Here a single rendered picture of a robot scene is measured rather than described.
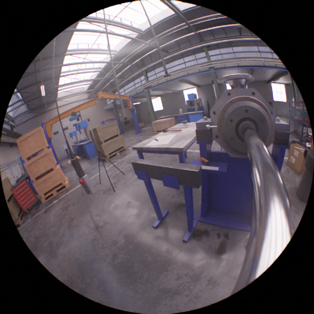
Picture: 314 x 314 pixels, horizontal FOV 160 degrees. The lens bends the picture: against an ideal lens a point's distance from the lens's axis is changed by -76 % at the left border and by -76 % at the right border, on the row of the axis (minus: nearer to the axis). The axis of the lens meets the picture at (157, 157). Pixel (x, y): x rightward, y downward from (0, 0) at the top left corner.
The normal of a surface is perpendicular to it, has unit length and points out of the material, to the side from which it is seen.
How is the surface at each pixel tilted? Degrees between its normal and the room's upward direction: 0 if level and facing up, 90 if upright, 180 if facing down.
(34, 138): 90
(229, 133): 90
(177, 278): 0
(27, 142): 90
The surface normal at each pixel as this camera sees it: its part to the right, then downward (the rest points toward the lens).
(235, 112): -0.58, 0.43
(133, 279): -0.22, -0.90
